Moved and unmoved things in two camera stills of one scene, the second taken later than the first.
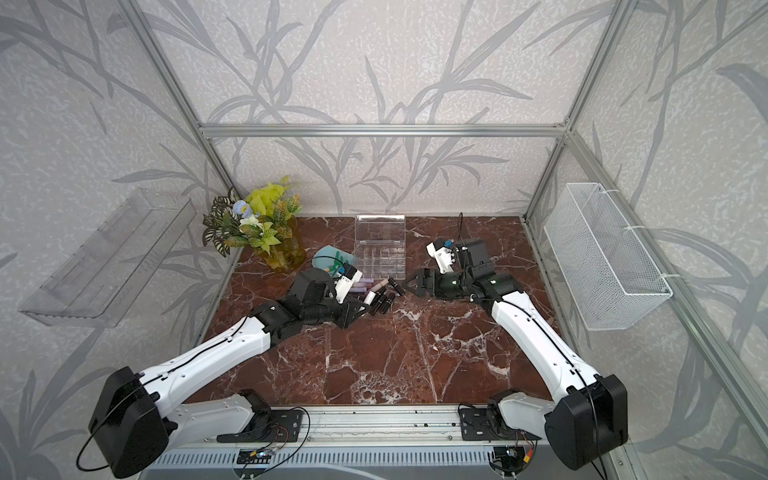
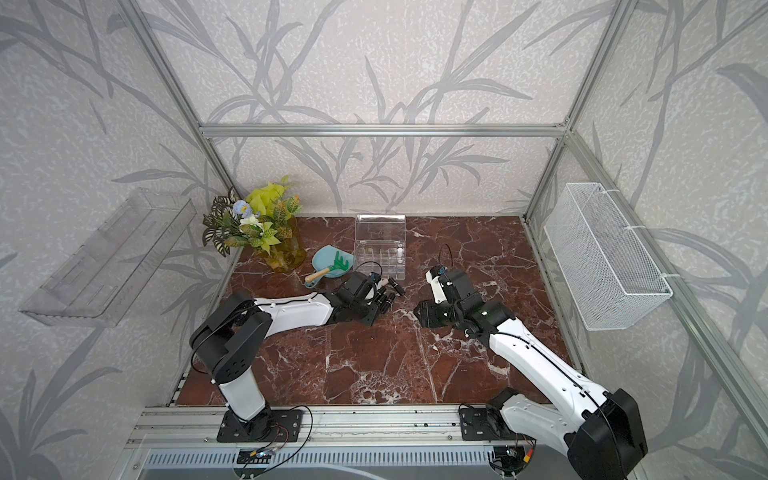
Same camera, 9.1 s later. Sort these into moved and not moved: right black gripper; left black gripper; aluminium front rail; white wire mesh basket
Moved: left black gripper; right black gripper
Not moved: white wire mesh basket; aluminium front rail
